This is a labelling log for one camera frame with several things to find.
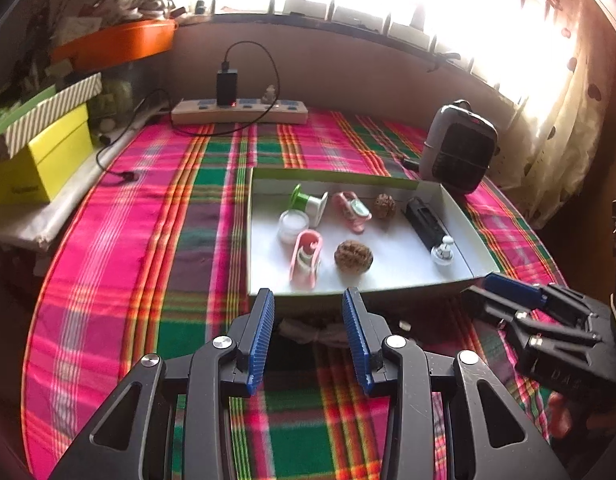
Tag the white black fan heater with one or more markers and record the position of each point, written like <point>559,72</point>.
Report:
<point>458,150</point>

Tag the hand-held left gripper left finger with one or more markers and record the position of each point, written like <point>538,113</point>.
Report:
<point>260,340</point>

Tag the striped grey white box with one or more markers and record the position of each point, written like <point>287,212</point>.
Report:
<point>52,105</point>

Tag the yellow box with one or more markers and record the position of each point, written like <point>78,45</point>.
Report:
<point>52,160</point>

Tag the pink green plaid tablecloth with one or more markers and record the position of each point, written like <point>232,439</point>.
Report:
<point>187,260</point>

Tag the cream spotted curtain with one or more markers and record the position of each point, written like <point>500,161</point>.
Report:
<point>563,135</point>

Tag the green white cardboard box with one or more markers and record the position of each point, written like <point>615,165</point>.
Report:
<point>388,270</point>

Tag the small brown walnut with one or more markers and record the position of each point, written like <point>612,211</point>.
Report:
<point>384,206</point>

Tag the white plug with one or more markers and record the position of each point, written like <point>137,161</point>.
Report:
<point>270,94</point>

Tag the white shelf board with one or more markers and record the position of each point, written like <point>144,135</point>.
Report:
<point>37,225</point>

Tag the black charger adapter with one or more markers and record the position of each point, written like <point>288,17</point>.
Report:
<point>226,87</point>

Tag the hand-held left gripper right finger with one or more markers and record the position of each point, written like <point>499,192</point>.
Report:
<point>355,340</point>

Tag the green white spool-shaped gadget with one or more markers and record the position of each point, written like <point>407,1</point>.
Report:
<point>315,205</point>

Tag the pink white clip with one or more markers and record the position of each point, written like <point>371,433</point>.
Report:
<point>305,255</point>
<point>350,210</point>

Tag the white knob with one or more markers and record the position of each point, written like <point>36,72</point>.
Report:
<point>443,255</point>

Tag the large brown walnut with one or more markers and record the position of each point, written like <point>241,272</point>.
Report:
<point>353,256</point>

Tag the pile of papers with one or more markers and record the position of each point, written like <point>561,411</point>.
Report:
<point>137,5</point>

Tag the small clear plastic jar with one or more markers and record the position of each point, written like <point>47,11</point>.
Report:
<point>294,225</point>

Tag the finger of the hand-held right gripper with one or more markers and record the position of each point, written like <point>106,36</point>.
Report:
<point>515,290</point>
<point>488,305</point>

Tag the black rectangular device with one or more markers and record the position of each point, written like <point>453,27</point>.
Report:
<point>423,220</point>

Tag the white power strip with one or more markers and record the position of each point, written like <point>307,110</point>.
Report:
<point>237,112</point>

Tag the orange box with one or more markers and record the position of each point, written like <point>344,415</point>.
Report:
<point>122,42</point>

